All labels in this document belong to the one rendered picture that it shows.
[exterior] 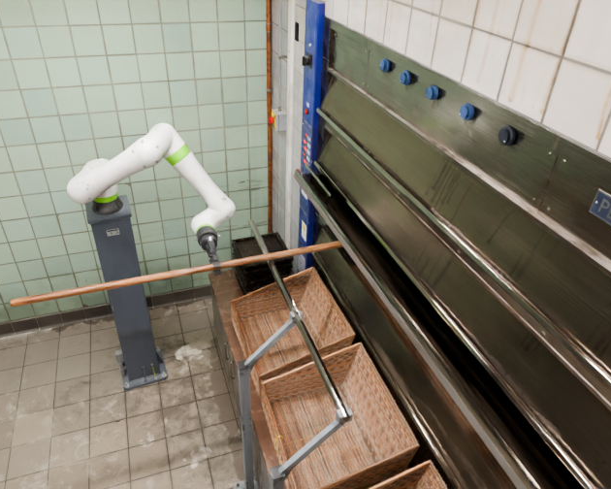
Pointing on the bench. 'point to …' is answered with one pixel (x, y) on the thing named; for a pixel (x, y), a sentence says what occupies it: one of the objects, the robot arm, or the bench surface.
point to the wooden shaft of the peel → (170, 275)
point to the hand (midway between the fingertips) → (216, 266)
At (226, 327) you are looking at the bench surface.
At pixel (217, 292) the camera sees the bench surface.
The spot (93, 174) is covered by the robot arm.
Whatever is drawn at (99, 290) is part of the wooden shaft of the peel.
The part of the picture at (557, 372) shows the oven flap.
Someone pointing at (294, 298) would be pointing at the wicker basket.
